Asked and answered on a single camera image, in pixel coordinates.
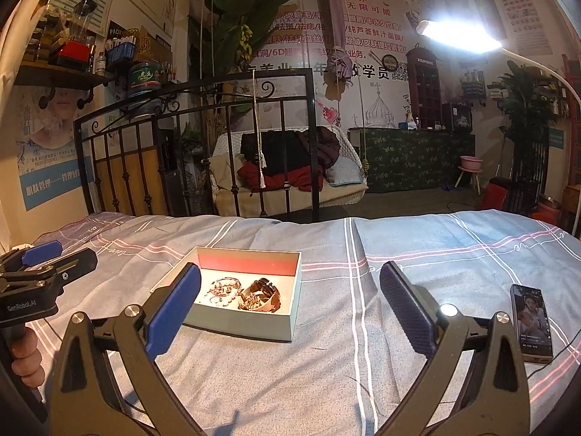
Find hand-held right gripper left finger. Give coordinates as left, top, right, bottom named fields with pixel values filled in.
left=45, top=262, right=203, bottom=436

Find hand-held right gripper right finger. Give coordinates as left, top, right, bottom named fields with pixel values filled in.
left=379, top=261, right=532, bottom=436

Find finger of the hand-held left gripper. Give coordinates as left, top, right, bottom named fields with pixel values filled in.
left=0, top=241, right=63, bottom=273
left=0, top=249, right=98, bottom=288

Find white pearl bracelet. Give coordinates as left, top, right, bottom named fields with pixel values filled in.
left=206, top=293, right=241, bottom=308

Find gold charm bracelet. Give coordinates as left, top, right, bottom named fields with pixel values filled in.
left=210, top=278, right=242, bottom=295

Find pale green jewelry box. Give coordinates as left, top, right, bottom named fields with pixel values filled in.
left=150, top=246, right=303, bottom=342

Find gold spiky earrings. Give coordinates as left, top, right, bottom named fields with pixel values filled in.
left=238, top=291, right=267, bottom=312

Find person's left hand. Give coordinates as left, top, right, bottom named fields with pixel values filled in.
left=9, top=327, right=46, bottom=390

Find black dial wrist watch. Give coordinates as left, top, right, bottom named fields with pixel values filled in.
left=240, top=278, right=282, bottom=313

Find plaid blue-grey bedspread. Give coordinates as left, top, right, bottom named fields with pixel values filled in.
left=0, top=209, right=581, bottom=436

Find black smartphone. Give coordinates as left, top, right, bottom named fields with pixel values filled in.
left=509, top=284, right=554, bottom=364

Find white wicker swing chair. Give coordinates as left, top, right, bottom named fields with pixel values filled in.
left=211, top=126, right=369, bottom=216

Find red bin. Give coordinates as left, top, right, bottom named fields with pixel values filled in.
left=482, top=177, right=511, bottom=212

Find beige cushion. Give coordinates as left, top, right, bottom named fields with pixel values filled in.
left=210, top=154, right=241, bottom=191

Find green floral covered counter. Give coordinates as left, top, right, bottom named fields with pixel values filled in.
left=349, top=127, right=476, bottom=194

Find pale blue cushion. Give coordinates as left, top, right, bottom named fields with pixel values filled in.
left=324, top=157, right=364, bottom=187

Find pink stool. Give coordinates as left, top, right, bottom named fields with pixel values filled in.
left=455, top=155, right=484, bottom=191

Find red garment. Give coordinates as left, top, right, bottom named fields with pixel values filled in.
left=236, top=163, right=325, bottom=191

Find red pot with metal lid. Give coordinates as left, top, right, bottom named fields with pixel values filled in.
left=533, top=195, right=564, bottom=225

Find maroon jacket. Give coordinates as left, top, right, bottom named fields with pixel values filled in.
left=302, top=126, right=341, bottom=169

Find black garment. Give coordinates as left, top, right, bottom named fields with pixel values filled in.
left=240, top=129, right=328, bottom=178

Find small black cabinet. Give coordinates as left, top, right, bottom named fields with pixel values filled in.
left=441, top=102, right=473, bottom=132

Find red base blender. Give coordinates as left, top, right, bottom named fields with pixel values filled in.
left=54, top=0, right=96, bottom=66

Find blue basket of tubes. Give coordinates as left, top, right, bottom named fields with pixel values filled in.
left=105, top=32, right=139, bottom=64

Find red telephone booth cabinet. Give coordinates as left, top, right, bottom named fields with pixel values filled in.
left=406, top=48, right=443, bottom=130

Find dark leafy potted plant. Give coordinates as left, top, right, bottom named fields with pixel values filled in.
left=490, top=61, right=552, bottom=182

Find white arc floor lamp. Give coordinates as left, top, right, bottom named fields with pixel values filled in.
left=417, top=18, right=581, bottom=239

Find banana plant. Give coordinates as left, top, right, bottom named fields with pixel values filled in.
left=184, top=0, right=318, bottom=114

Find folded purple umbrella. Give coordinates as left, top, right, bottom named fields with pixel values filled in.
left=318, top=0, right=359, bottom=87

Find face portrait wall poster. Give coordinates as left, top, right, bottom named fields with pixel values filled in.
left=18, top=86, right=98, bottom=212

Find black charging cable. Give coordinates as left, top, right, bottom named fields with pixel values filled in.
left=524, top=327, right=581, bottom=380

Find wooden wall shelf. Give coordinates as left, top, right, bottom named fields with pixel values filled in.
left=13, top=61, right=114, bottom=110

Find white tassel cord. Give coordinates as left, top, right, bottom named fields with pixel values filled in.
left=252, top=70, right=268, bottom=189

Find black iron bed frame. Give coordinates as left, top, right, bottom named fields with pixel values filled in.
left=73, top=67, right=321, bottom=224

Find swing chair hanging rope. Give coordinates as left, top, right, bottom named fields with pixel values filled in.
left=354, top=54, right=369, bottom=164

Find wall rack of bottles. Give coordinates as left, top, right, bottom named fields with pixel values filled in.
left=459, top=69, right=488, bottom=98

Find wall shelves of products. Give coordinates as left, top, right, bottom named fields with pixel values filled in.
left=549, top=54, right=581, bottom=119

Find large printed wall banner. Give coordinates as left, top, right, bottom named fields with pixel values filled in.
left=254, top=0, right=436, bottom=132

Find product chart wall poster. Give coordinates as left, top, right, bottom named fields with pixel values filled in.
left=488, top=0, right=552, bottom=55

